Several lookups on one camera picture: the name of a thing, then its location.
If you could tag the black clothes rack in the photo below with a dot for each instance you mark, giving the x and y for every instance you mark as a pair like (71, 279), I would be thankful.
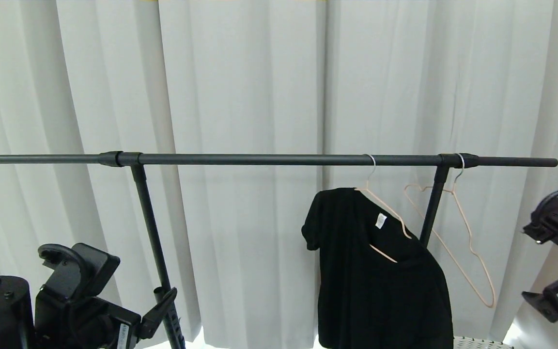
(279, 159)

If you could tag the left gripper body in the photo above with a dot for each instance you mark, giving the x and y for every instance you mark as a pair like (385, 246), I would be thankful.
(85, 325)

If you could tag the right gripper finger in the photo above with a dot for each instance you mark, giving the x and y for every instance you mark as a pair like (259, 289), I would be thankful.
(543, 303)

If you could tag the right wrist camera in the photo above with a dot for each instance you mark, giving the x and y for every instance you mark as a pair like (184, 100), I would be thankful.
(557, 220)

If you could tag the pink clothes hanger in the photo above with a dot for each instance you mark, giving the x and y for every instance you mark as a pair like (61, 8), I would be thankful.
(395, 223)
(461, 218)

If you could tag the white curtain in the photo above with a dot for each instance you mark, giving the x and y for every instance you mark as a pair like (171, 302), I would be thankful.
(240, 72)

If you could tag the white laundry basket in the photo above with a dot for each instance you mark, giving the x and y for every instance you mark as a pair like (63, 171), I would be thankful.
(482, 344)

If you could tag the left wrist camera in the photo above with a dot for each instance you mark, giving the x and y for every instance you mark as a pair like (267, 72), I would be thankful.
(90, 271)

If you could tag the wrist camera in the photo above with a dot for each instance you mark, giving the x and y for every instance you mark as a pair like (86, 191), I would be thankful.
(90, 271)
(557, 220)

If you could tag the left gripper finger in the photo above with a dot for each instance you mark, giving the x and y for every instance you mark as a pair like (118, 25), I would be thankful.
(160, 310)

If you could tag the black t-shirt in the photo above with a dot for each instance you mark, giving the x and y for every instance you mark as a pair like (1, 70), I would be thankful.
(380, 300)

